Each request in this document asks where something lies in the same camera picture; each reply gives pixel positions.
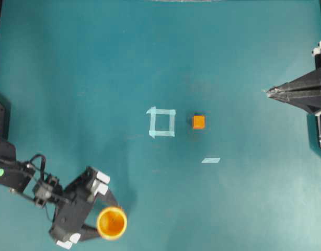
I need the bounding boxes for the light blue tape square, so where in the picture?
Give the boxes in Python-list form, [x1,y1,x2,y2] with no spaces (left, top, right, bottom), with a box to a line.
[146,106,176,138]

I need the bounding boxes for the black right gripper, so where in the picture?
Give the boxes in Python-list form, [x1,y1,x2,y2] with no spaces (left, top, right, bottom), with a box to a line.
[266,41,321,148]

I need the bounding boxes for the small orange cube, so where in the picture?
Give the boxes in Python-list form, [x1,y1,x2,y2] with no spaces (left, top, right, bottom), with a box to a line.
[192,115,205,129]

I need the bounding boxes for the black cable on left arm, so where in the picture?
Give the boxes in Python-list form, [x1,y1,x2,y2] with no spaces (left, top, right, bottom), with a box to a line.
[24,154,70,223]

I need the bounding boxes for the orange plastic cup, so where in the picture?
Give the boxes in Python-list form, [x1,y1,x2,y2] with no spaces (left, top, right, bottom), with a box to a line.
[96,207,128,241]

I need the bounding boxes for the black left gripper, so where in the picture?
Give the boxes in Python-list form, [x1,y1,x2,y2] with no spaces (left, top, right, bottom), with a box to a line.
[49,167,122,249]

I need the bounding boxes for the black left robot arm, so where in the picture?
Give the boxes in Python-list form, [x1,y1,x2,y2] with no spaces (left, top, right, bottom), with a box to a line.
[0,103,128,249]

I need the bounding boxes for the light blue tape strip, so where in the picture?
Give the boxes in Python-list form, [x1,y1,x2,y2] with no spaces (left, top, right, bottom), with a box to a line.
[201,157,221,164]

